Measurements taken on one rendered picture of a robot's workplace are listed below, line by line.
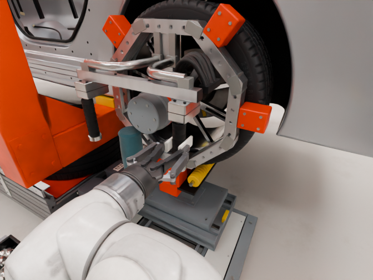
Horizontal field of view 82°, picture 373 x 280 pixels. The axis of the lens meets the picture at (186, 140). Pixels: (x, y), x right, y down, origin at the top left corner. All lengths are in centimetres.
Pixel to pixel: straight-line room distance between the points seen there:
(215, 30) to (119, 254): 59
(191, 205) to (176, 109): 79
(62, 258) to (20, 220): 144
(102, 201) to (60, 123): 73
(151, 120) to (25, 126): 49
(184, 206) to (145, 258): 98
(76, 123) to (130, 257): 91
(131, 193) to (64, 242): 13
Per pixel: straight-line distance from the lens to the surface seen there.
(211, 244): 122
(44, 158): 106
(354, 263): 161
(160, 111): 68
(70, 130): 109
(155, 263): 27
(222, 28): 68
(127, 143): 85
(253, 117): 71
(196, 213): 121
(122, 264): 26
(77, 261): 34
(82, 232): 34
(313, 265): 149
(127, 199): 40
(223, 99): 100
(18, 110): 97
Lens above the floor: 114
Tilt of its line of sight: 30 degrees down
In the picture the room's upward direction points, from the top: 1 degrees clockwise
